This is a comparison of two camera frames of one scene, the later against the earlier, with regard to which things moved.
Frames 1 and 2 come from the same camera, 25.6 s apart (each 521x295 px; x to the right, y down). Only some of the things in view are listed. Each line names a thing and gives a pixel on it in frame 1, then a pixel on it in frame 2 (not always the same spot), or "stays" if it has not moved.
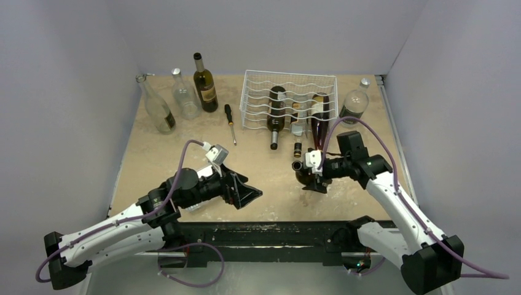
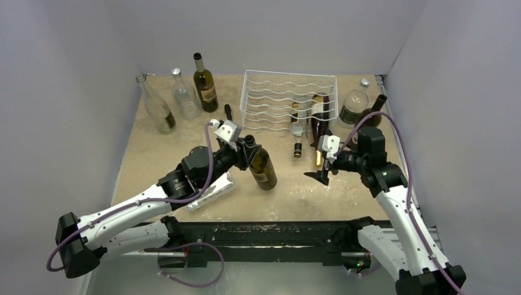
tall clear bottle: [161, 116] stays
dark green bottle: [304, 175] to [375, 120]
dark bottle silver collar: [276, 113] to [262, 169]
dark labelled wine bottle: [205, 84] stays
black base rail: [271, 240] stays
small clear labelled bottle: [298, 125] stays
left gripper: [241, 193] to [243, 156]
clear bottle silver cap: [185, 96] stays
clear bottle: [355, 103] stays
